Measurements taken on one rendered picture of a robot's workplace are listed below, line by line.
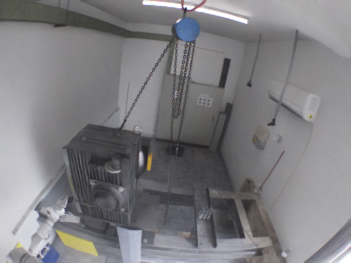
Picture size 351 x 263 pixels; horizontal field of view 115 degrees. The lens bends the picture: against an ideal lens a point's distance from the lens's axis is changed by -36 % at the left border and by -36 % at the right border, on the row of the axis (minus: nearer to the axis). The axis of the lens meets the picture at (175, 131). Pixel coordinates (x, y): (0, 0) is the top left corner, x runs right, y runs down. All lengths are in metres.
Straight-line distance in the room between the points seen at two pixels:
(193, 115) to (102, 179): 3.25
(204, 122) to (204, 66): 1.34
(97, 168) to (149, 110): 3.37
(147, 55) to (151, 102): 1.18
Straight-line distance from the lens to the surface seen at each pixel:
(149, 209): 1.74
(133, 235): 1.48
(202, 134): 4.42
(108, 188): 1.27
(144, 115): 4.53
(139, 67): 4.28
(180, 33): 1.05
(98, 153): 1.25
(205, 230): 1.99
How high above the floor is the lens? 2.27
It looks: 25 degrees down
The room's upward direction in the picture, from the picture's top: 10 degrees clockwise
